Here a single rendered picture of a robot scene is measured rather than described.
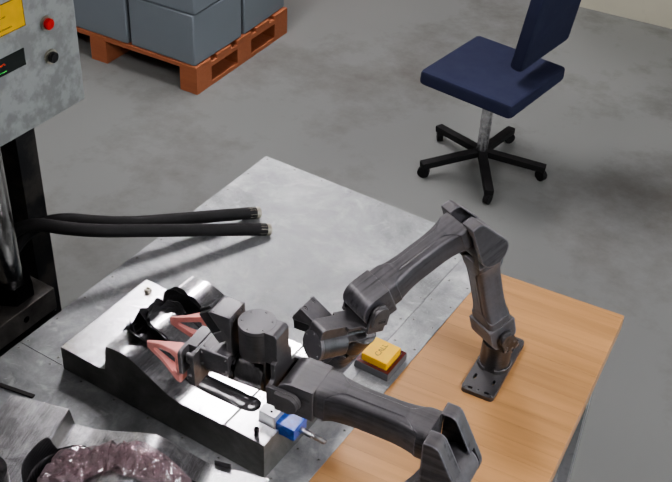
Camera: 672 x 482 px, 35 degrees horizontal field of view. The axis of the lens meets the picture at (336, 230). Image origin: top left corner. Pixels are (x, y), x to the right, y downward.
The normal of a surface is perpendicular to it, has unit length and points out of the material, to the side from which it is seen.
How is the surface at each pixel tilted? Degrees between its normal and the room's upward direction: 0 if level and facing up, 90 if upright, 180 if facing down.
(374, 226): 0
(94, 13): 90
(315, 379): 1
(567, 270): 0
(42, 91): 90
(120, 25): 90
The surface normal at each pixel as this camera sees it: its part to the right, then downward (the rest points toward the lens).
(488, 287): 0.51, 0.55
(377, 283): -0.28, -0.62
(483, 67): 0.04, -0.80
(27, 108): 0.84, 0.35
